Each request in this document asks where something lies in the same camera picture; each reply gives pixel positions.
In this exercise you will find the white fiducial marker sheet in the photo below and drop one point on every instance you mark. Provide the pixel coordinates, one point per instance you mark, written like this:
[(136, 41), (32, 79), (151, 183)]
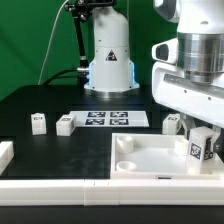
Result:
[(111, 118)]

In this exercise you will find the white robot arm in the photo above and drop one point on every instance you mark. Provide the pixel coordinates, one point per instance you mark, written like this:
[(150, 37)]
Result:
[(188, 73)]

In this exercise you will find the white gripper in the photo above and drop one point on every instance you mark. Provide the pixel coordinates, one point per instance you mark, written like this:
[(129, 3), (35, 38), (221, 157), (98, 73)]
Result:
[(171, 88)]

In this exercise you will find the black camera stand pole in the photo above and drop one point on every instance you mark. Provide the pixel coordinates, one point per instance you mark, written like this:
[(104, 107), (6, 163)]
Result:
[(81, 11)]

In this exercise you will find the white U-shaped obstacle fence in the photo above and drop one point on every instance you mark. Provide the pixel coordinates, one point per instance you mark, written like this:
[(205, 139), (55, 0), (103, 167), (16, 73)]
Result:
[(112, 192)]

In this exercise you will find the white square tabletop tray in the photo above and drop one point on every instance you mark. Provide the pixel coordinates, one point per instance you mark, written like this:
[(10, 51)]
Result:
[(155, 156)]

